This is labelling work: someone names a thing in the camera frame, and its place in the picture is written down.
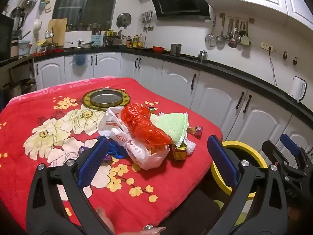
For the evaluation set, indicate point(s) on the white base cabinets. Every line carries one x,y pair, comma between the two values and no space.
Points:
176,78

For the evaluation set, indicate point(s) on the red floral blanket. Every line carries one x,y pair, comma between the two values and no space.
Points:
137,88

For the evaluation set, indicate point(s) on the countertop blender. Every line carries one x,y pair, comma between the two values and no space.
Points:
18,18

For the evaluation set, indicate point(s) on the metal ladle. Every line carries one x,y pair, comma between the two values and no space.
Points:
220,38

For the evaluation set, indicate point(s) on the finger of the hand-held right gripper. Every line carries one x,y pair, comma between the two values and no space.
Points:
289,143
273,151

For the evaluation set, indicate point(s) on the small metal teapot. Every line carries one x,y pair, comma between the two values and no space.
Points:
203,56

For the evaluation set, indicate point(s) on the blue plastic bag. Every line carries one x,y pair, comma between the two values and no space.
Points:
117,150

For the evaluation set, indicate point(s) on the red bowl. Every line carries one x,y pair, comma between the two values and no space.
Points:
158,50

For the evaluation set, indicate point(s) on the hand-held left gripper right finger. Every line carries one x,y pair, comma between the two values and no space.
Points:
222,161

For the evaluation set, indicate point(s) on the white electric kettle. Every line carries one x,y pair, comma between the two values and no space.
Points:
297,89

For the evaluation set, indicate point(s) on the blue hanging pouch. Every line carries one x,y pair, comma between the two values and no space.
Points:
79,60

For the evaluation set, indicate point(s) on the dark metal skimmer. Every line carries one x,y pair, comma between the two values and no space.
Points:
232,42

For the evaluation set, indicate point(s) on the small yellow red box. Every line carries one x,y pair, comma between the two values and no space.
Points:
179,153

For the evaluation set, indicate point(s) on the person's green clothing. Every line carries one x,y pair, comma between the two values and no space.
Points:
218,205

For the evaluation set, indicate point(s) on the wooden cutting board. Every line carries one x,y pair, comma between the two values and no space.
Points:
58,31

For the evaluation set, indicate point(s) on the wall utensil rail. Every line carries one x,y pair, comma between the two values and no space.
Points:
234,17

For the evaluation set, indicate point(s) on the person's left hand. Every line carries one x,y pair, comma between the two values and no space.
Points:
105,219

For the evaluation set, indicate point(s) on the green spatula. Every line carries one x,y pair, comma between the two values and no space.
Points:
245,40

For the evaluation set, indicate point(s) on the light blue knife block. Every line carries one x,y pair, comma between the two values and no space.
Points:
97,40

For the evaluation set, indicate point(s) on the white printed plastic bag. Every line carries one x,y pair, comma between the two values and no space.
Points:
151,160

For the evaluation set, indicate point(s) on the grey metal canister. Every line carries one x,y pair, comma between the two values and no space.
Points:
176,50

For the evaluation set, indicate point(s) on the black appliance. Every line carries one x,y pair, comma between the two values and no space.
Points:
6,38

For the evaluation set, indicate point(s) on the dark kitchen window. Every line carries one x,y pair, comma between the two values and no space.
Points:
85,5

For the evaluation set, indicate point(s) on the red plastic bag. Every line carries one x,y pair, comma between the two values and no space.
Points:
139,124

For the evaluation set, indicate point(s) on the purple candy wrapper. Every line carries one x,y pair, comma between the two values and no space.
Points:
83,150

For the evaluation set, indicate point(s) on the black wall hook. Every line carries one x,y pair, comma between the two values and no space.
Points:
285,55
295,60

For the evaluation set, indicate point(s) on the white wall power socket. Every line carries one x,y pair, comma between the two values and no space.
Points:
265,46

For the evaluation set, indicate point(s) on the black range hood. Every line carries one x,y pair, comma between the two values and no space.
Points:
178,2

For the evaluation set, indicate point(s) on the row of sauce bottles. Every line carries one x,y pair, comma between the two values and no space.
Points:
137,41

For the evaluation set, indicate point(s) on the yellow rimmed black bin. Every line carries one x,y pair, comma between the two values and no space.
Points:
256,155

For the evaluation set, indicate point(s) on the gold rimmed round metal tray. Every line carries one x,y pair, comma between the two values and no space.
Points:
105,99

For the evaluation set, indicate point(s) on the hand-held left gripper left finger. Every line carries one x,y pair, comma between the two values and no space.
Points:
94,161

